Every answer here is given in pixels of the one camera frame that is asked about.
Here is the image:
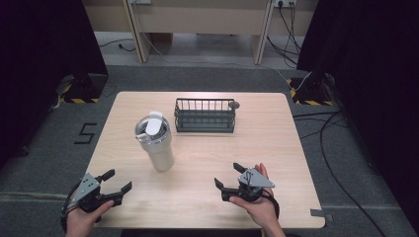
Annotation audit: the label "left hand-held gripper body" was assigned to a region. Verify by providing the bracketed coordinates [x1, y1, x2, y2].
[67, 173, 116, 213]

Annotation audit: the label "grey tape piece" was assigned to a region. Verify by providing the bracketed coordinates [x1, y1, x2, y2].
[309, 207, 335, 222]

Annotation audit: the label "black stand base striped tape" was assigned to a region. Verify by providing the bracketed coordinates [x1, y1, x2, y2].
[58, 72, 110, 105]
[286, 71, 335, 107]

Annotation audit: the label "thin black floor cable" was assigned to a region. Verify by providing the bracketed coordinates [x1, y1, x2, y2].
[98, 38, 137, 53]

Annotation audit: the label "black hanging cables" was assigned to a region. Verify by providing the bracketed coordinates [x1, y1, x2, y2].
[266, 2, 303, 68]

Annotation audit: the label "long black floor cables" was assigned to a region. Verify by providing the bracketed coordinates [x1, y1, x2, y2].
[292, 111, 387, 237]

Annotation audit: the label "dark wire rack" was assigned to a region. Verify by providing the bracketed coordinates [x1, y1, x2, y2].
[173, 97, 237, 134]

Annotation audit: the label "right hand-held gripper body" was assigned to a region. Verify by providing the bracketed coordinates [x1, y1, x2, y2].
[230, 167, 277, 203]

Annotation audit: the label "white tumbler cup with lid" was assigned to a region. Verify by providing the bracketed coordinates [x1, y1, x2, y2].
[133, 111, 176, 173]

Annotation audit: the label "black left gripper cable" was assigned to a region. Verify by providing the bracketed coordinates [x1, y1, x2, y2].
[60, 189, 78, 233]

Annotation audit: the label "black curtain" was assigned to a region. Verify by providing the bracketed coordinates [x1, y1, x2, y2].
[295, 0, 419, 231]
[0, 0, 110, 169]

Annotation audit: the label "person's left hand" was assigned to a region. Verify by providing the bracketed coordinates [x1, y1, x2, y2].
[65, 199, 116, 237]

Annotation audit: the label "person's right hand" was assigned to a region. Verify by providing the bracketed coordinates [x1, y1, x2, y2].
[228, 162, 282, 232]

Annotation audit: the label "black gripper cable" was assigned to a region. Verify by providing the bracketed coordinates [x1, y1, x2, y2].
[60, 189, 78, 233]
[262, 189, 282, 220]

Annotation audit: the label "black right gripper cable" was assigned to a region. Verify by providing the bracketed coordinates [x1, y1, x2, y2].
[262, 189, 282, 220]

